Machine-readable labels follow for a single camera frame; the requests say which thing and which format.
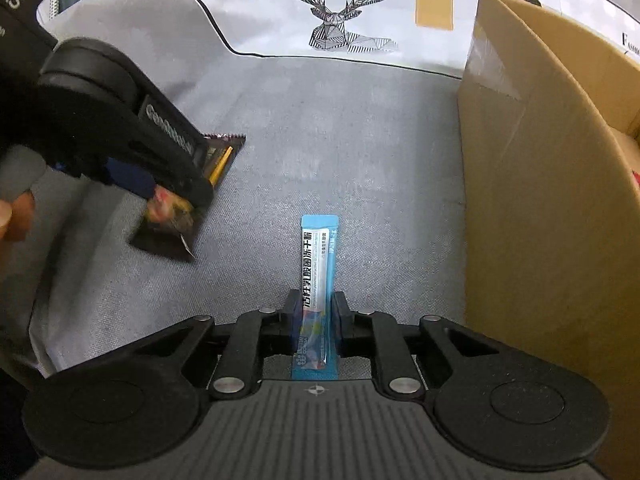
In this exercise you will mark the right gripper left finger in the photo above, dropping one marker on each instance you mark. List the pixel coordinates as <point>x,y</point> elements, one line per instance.
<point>282,327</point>

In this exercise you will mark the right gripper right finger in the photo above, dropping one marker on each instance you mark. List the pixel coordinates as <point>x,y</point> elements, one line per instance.
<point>350,328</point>

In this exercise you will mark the blue stick sachet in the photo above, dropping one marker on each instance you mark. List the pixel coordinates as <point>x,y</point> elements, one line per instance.
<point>315,354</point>

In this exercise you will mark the dark snack packet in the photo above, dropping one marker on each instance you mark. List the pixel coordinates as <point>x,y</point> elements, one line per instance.
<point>168,226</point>

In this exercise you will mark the person's left hand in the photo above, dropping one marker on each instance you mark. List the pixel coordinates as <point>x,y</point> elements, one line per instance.
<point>16,221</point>

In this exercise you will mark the grey patterned sofa cover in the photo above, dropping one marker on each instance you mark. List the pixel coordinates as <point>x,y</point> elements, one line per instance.
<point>347,107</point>

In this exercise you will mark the cardboard box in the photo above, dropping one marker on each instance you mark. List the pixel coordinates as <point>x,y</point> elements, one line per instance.
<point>549,119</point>

